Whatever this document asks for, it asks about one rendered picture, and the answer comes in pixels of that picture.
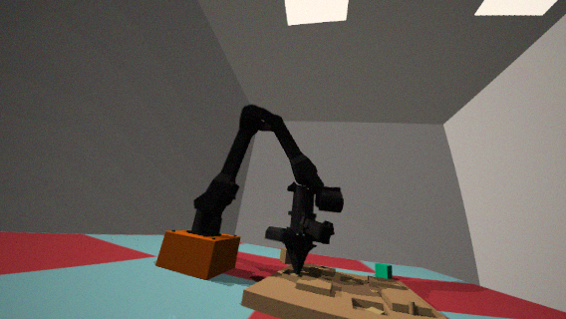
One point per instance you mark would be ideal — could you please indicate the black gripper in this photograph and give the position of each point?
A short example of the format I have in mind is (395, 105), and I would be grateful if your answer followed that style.
(298, 246)

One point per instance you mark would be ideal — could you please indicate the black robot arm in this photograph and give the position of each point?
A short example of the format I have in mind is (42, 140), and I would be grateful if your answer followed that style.
(221, 192)

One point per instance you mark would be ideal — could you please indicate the small green block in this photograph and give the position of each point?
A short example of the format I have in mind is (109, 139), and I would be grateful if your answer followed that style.
(383, 270)

